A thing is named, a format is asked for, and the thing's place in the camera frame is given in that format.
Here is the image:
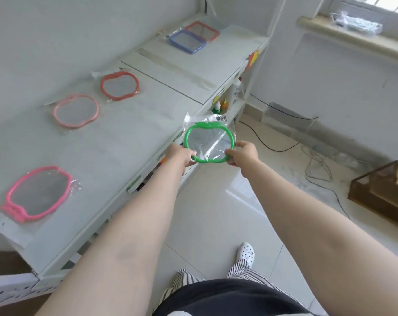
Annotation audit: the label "white cable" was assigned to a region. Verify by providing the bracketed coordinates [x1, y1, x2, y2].
[300, 145, 334, 181]

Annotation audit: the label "blue rectangular mirror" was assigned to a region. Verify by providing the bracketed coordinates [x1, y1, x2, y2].
[168, 31, 207, 55]

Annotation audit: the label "person's left forearm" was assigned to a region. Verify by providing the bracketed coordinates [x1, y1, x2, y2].
[37, 157, 188, 316]

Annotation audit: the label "red apple-shaped mirror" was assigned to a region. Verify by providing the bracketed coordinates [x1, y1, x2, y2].
[92, 71, 141, 102]

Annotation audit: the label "brown wooden box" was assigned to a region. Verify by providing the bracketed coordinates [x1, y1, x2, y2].
[347, 160, 398, 231]

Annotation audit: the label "green apple-shaped mirror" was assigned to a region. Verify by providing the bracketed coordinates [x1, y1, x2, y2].
[182, 112, 236, 164]

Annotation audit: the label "clear plastic bag with items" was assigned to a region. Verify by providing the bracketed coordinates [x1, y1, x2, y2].
[329, 10, 383, 34]

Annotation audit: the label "black cable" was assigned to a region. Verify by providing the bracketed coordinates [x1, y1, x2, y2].
[236, 94, 351, 221]

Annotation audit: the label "white perforated clog shoe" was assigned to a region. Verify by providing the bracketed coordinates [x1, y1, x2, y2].
[236, 242, 255, 269]

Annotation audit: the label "window sill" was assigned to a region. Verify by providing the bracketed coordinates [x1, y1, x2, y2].
[296, 16, 398, 66]

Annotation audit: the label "person's right hand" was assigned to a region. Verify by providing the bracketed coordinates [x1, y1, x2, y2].
[224, 141, 259, 167]

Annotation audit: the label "red rectangular mirror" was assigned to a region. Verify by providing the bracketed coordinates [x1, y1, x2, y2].
[185, 21, 220, 42]

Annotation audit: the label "white glue bottle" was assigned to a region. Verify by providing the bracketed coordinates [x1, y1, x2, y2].
[231, 77, 243, 106]

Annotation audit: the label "person's right forearm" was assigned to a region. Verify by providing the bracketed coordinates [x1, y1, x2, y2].
[240, 159, 398, 316]

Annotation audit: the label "striped trousers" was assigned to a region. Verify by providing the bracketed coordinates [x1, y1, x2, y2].
[160, 260, 286, 306]

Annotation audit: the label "white shelf unit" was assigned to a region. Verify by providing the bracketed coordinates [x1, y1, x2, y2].
[0, 16, 272, 300]

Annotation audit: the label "black shirt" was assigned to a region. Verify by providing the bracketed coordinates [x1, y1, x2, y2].
[153, 279, 315, 316]

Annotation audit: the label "light pink apple-shaped mirror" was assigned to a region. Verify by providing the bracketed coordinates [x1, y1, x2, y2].
[44, 93, 100, 129]

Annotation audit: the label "person's left hand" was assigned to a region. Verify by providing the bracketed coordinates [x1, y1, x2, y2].
[165, 144, 197, 167]

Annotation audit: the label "hot pink apple-shaped mirror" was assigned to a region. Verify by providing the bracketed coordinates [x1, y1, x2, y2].
[0, 166, 81, 224]

